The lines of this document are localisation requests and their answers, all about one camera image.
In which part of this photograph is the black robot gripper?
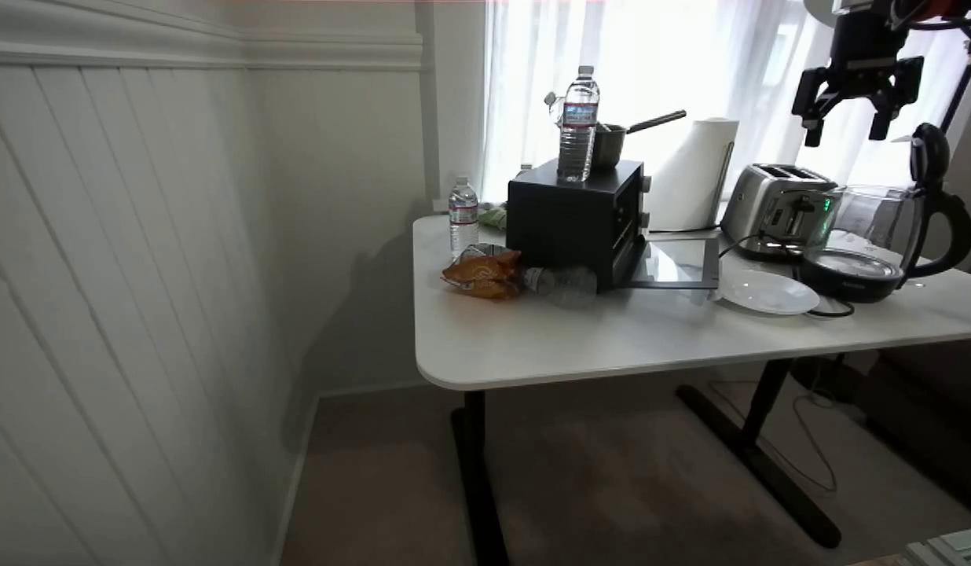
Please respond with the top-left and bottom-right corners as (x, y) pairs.
(792, 0), (924, 148)

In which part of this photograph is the silver two-slot toaster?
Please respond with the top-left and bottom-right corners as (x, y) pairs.
(722, 163), (842, 258)

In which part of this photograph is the white sheer curtain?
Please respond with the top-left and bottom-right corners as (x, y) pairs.
(482, 0), (965, 202)

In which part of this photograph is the white paper towel roll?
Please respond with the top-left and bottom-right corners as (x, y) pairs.
(652, 118), (737, 232)

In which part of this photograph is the small black saucepan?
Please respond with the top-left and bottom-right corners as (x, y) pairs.
(591, 110), (685, 173)

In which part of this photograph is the clear water bottle on oven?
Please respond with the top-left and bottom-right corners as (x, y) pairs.
(555, 67), (601, 183)

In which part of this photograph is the black toaster oven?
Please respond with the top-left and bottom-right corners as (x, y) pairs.
(507, 162), (721, 292)

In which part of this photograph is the clear plastic bag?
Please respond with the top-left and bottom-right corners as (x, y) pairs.
(522, 267), (598, 304)

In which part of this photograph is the orange snack bag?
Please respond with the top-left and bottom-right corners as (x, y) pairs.
(444, 251), (522, 303)

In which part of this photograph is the small water bottle on table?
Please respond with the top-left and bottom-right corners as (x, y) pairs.
(448, 180), (477, 258)

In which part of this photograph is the white table with black legs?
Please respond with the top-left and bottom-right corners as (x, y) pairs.
(412, 217), (971, 566)

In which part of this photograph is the glass electric kettle black handle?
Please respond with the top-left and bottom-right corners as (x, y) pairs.
(795, 122), (971, 303)

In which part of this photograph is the black power cable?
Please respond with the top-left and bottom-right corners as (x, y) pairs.
(806, 297), (861, 321)

